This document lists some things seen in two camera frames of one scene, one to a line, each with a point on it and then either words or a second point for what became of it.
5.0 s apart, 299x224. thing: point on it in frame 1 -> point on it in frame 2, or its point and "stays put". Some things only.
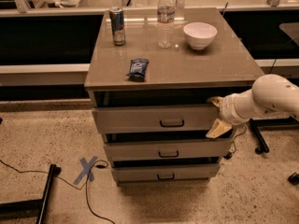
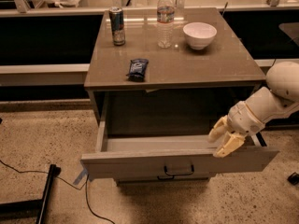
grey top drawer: [152, 119] -> [160, 158]
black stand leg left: [29, 209] stays put
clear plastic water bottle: [165, 20] stays put
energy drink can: [117, 17] stays put
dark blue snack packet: [136, 69] stays put
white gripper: [226, 110] -> [242, 119]
